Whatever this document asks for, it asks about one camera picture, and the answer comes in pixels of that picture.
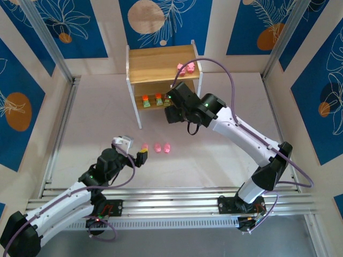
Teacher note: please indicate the pink plastic toy pig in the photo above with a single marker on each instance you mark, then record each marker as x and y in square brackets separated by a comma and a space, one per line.
[182, 69]
[157, 147]
[190, 67]
[144, 146]
[167, 147]

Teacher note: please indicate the orange-topped green toy car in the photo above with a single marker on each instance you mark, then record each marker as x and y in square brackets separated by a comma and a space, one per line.
[145, 101]
[159, 99]

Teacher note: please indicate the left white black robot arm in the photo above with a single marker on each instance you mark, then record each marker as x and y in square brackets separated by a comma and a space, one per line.
[61, 203]

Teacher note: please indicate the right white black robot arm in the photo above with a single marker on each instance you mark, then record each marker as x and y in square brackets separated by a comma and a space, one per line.
[241, 134]

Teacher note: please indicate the left arm base electronics board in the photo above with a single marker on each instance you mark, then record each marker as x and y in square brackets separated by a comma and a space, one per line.
[97, 219]

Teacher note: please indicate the right arm base electronics board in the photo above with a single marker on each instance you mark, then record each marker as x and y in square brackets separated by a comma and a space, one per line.
[249, 223]

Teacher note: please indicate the wooden shelf with white legs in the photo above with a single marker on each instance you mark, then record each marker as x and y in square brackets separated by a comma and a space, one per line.
[155, 64]

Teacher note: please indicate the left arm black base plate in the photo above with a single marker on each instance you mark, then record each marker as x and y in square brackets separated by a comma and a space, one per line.
[116, 207]

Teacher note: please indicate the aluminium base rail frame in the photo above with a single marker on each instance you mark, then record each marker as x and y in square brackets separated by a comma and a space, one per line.
[171, 206]

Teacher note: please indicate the left aluminium side rail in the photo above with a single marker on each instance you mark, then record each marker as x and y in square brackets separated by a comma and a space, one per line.
[60, 134]

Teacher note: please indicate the aluminium side rail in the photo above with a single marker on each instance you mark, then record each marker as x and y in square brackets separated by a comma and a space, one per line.
[60, 134]
[281, 134]

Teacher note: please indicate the right aluminium side rail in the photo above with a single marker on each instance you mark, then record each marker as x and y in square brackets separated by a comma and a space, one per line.
[281, 134]

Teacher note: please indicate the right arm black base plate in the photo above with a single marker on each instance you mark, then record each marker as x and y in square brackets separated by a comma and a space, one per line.
[226, 206]

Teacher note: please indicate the right aluminium upright post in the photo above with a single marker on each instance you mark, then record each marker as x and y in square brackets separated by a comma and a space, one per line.
[284, 37]

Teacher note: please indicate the aluminium upright post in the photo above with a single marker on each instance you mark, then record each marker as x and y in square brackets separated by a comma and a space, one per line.
[45, 37]
[284, 37]

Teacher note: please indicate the left aluminium upright post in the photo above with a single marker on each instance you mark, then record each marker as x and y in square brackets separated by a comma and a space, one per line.
[45, 37]

